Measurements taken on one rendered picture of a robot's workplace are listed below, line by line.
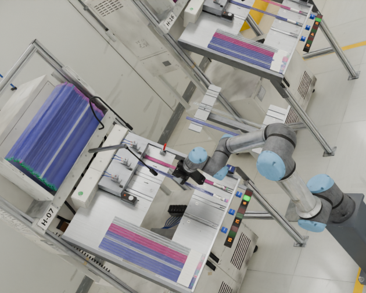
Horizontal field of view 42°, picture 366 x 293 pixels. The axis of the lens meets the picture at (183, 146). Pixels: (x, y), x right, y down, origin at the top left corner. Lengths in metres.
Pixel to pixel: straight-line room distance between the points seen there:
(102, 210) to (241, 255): 1.02
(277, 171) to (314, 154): 1.70
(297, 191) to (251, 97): 1.40
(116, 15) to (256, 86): 1.05
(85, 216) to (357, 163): 1.78
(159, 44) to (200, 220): 1.30
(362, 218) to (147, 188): 1.08
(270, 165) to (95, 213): 1.06
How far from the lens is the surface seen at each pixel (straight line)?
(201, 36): 3.22
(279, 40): 3.28
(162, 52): 3.32
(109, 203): 2.57
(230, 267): 3.07
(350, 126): 3.59
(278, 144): 1.89
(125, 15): 3.25
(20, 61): 2.52
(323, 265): 3.00
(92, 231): 2.52
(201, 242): 2.48
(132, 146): 2.63
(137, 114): 4.71
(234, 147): 2.17
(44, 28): 4.35
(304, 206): 2.11
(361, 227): 2.42
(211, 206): 2.56
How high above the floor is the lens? 2.33
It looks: 30 degrees down
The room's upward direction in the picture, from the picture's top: 45 degrees counter-clockwise
